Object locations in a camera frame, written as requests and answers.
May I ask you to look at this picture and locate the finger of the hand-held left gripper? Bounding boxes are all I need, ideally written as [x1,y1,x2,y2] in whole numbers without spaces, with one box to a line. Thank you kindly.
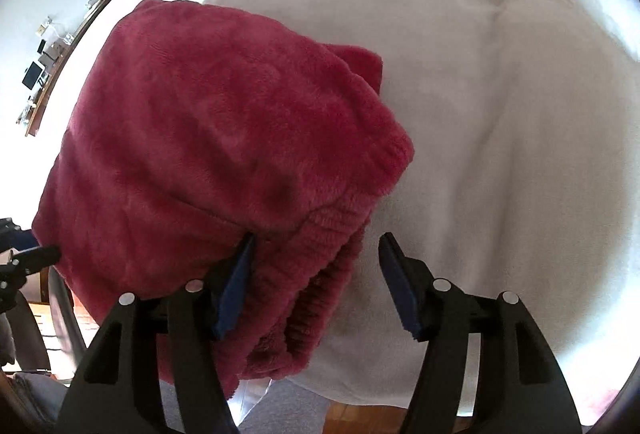
[0,218,40,249]
[0,246,62,309]

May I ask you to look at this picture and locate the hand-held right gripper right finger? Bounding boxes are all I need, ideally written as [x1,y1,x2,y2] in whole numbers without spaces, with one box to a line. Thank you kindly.
[378,232,583,434]

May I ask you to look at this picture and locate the red fleece pants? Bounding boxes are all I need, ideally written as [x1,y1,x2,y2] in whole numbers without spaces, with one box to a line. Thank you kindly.
[31,0,416,400]

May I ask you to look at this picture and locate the small white monitor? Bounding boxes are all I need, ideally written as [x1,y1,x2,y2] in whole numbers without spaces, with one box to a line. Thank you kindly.
[22,60,46,90]

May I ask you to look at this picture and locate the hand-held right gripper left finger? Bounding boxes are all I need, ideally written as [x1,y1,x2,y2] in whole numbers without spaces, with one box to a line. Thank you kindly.
[57,234,258,434]

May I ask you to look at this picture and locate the grey chair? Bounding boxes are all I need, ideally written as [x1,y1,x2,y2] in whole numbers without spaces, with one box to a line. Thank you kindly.
[0,264,88,434]

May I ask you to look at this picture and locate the long wooden desk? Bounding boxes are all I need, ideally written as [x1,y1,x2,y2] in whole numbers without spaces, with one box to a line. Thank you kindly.
[25,0,161,137]

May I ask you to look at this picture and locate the white duvet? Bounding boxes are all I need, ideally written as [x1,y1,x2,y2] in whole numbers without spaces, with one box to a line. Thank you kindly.
[200,0,636,420]

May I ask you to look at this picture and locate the person's grey trouser leg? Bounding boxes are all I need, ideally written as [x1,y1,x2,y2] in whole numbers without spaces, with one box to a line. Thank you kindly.
[235,376,331,434]

